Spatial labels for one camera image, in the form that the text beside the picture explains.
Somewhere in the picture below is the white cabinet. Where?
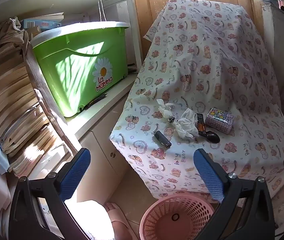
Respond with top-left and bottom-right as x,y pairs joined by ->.
65,72 -> 145,203

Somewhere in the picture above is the beige cloth bag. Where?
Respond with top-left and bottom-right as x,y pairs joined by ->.
0,17 -> 29,52

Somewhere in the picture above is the black plastic spoon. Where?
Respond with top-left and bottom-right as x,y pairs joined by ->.
199,131 -> 220,143

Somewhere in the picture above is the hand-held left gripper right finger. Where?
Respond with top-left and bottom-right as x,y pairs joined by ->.
193,149 -> 275,240

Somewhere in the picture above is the black lighter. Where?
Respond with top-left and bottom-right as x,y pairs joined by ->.
154,131 -> 172,148

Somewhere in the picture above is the pink slipper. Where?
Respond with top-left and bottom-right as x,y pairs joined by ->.
104,202 -> 132,240

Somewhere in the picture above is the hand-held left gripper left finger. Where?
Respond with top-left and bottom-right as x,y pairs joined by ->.
8,148 -> 91,240

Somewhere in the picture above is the blue flat box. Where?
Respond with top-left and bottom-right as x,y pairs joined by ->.
22,19 -> 62,30

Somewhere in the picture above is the white hanging cord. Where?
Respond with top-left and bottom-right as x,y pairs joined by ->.
96,0 -> 107,22

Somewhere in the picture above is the white shelf unit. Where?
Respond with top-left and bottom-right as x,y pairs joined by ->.
0,0 -> 142,140

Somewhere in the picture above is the small white tissue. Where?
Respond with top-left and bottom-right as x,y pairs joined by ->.
156,99 -> 174,118

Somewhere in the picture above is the pink tissue pack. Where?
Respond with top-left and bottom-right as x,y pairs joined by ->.
204,107 -> 234,134

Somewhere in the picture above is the bear print blanket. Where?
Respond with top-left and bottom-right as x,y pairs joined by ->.
109,0 -> 284,230

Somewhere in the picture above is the stack of tan books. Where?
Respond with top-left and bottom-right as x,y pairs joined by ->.
0,47 -> 65,178

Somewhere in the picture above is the green plastic storage bin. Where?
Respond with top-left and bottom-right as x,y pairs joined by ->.
31,21 -> 130,118

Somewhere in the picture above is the large white tissue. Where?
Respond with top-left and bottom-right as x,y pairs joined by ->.
174,109 -> 200,138

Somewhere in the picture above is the black orange snack wrapper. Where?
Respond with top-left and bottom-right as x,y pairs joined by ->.
196,113 -> 206,137

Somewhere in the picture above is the pink plastic basket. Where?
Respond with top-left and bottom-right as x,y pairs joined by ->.
139,195 -> 220,240

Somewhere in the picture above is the black thin tool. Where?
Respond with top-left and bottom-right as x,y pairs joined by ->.
83,94 -> 107,110

